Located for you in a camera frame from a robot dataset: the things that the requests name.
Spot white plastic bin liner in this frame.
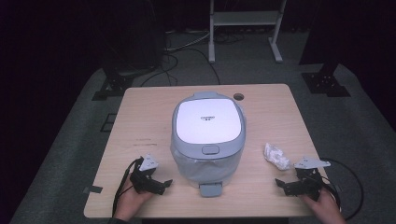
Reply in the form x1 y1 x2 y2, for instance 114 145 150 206
170 145 244 188

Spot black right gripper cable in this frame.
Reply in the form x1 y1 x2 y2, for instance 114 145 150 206
319 157 365 220

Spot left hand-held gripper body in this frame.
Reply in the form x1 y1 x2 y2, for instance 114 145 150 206
129 153 161 194

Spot black floor socket box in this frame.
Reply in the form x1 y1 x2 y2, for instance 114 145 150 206
100 113 118 133

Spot person's right hand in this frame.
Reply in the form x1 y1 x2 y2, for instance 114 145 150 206
303 189 347 224

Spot black floor cables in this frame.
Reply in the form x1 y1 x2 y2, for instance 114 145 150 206
139 29 222 88

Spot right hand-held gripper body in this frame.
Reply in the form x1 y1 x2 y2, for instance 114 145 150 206
293 156 332 202

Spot grey table edge bracket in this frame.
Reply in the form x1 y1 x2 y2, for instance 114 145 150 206
82 185 104 195

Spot person's left hand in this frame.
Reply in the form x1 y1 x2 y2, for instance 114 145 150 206
113 183 153 222

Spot black stand base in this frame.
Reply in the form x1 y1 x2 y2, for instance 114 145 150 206
301 63 351 98
92 73 135 102

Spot white grey rice cooker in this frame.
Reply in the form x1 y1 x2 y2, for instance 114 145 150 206
170 91 248 198

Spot white metal stand frame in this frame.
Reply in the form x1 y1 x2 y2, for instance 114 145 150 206
207 0 289 64

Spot white paper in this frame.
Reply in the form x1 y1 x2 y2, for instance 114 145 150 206
263 142 292 172

